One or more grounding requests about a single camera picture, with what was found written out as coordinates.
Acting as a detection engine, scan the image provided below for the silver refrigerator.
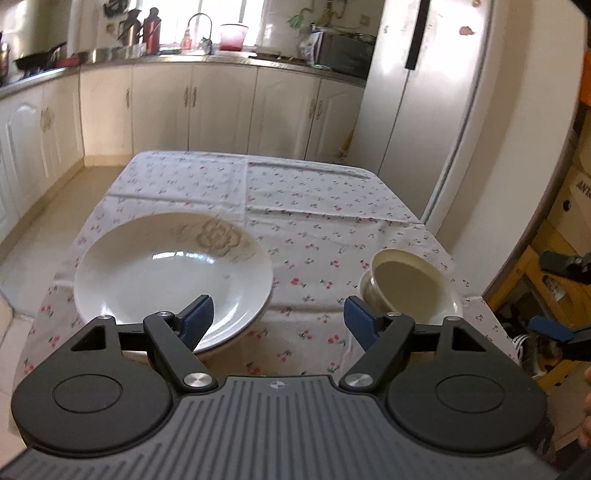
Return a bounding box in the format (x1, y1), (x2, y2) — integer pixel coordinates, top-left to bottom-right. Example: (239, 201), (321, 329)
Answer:
(351, 0), (497, 222)

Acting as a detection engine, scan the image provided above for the red thermos flask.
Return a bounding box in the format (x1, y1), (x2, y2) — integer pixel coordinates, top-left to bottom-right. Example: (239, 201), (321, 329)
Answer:
(144, 7), (161, 54)

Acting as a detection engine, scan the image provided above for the cherry print tablecloth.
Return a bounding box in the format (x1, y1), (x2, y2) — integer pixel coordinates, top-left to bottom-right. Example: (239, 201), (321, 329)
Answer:
(14, 150), (520, 407)

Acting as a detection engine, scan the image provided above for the chrome kitchen faucet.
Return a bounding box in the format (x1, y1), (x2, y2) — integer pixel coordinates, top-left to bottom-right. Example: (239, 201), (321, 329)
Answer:
(186, 13), (214, 55)

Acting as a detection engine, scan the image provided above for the shallow steel pan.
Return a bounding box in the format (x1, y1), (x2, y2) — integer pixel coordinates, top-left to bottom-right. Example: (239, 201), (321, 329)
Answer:
(76, 46), (127, 63)

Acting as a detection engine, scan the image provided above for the red plastic basket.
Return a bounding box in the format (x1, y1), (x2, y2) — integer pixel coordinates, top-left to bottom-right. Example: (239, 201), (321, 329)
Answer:
(218, 24), (250, 51)

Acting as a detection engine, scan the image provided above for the white plate large grey flower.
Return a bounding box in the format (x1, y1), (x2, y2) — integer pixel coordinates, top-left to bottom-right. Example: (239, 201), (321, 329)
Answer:
(74, 212), (274, 365)

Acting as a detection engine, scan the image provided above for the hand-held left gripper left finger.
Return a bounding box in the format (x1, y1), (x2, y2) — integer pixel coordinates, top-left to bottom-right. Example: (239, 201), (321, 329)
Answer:
(69, 294), (219, 396)

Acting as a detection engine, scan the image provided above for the broom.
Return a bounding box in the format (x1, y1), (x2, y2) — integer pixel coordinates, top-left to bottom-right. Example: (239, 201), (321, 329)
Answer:
(338, 129), (356, 162)

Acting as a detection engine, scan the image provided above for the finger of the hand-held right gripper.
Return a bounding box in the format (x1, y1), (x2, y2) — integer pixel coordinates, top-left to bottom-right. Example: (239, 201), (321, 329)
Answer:
(529, 316), (591, 361)
(539, 251), (591, 278)

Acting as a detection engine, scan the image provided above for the floral plastic bag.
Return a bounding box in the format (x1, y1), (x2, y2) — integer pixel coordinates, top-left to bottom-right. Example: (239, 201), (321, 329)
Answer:
(299, 32), (324, 65)

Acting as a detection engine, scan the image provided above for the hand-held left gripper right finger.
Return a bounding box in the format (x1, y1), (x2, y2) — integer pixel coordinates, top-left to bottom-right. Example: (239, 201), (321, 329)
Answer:
(339, 294), (488, 396)

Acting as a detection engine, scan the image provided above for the black frying pan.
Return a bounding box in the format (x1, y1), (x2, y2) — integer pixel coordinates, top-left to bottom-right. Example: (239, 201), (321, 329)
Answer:
(14, 42), (68, 75)

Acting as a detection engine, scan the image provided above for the metal kettle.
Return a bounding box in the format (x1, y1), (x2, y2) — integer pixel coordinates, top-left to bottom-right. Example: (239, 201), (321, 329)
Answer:
(121, 9), (145, 47)

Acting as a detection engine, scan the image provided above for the cream plastic bowl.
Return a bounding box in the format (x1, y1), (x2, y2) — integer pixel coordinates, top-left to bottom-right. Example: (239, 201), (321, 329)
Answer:
(369, 248), (446, 324)

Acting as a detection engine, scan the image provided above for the dark microwave oven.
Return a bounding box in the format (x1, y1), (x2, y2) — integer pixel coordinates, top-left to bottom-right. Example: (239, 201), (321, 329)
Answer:
(314, 30), (376, 77)

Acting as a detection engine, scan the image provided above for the cardboard box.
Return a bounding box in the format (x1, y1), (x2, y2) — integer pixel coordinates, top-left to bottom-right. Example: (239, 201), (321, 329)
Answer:
(549, 106), (591, 241)

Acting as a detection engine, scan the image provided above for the kitchen window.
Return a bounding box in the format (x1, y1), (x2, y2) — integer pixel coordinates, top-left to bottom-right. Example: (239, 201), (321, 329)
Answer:
(199, 0), (266, 47)

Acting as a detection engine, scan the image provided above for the row of white cabinet doors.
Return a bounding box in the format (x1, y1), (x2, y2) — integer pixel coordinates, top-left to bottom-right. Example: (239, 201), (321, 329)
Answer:
(0, 60), (368, 232)

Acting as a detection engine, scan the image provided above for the grey kitchen countertop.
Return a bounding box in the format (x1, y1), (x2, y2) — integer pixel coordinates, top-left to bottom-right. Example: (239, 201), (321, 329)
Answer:
(0, 51), (368, 100)

